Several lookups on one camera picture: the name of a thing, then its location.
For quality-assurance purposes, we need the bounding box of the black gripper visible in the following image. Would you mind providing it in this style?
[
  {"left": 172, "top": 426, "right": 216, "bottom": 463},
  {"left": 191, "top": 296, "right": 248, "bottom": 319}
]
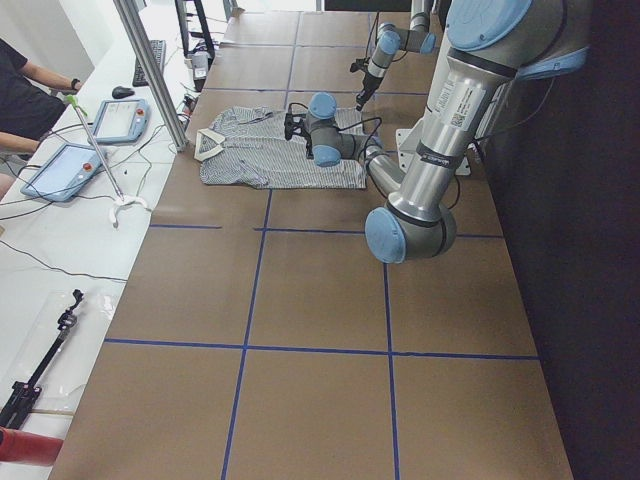
[
  {"left": 284, "top": 112, "right": 307, "bottom": 141},
  {"left": 356, "top": 72, "right": 379, "bottom": 111}
]

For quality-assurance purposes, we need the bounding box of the navy white striped polo shirt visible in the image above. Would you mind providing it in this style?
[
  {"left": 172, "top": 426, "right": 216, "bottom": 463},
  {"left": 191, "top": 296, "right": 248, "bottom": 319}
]
[{"left": 200, "top": 106, "right": 366, "bottom": 189}]

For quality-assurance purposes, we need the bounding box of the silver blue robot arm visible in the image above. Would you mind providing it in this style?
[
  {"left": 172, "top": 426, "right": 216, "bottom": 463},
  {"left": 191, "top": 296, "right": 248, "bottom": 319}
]
[
  {"left": 284, "top": 1, "right": 592, "bottom": 264},
  {"left": 350, "top": 1, "right": 436, "bottom": 111}
]

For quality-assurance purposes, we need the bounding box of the black keyboard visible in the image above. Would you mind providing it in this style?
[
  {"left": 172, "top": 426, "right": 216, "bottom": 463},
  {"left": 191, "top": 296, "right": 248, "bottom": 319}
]
[{"left": 132, "top": 39, "right": 167, "bottom": 87}]

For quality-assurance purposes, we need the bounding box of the blue teach pendant far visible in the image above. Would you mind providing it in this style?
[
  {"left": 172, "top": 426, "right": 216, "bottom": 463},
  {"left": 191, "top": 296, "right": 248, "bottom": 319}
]
[{"left": 92, "top": 98, "right": 149, "bottom": 145}]

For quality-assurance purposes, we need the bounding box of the blue teach pendant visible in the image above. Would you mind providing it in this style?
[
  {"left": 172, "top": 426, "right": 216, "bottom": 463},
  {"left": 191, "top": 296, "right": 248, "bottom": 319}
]
[
  {"left": 92, "top": 98, "right": 149, "bottom": 145},
  {"left": 21, "top": 143, "right": 101, "bottom": 202}
]

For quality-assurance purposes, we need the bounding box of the black computer mouse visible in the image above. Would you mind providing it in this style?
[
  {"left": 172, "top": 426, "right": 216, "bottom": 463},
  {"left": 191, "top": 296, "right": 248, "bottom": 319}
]
[{"left": 111, "top": 86, "right": 135, "bottom": 100}]

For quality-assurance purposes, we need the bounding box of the metal reacher grabber stick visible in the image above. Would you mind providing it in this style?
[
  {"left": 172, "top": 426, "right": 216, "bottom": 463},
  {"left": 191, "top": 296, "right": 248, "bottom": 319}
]
[{"left": 65, "top": 94, "right": 150, "bottom": 229}]

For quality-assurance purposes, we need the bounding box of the blue teach pendant near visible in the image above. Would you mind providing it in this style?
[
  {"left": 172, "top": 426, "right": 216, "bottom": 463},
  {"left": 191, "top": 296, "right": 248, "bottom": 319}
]
[{"left": 21, "top": 143, "right": 101, "bottom": 202}]

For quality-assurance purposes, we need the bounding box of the person in black shirt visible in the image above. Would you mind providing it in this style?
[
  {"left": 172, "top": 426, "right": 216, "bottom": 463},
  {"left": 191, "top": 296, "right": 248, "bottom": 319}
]
[{"left": 0, "top": 38, "right": 84, "bottom": 199}]

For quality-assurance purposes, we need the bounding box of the black tripod stick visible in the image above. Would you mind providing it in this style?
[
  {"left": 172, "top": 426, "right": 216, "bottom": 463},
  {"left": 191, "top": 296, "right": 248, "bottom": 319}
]
[{"left": 1, "top": 289, "right": 84, "bottom": 430}]

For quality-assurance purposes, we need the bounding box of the red cylinder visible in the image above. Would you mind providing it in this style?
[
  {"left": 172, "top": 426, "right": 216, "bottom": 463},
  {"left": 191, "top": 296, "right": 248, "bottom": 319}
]
[{"left": 0, "top": 427, "right": 64, "bottom": 466}]

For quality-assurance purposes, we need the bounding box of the grey aluminium frame post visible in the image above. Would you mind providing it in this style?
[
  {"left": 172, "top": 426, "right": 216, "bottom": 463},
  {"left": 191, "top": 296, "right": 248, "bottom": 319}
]
[{"left": 113, "top": 0, "right": 188, "bottom": 152}]

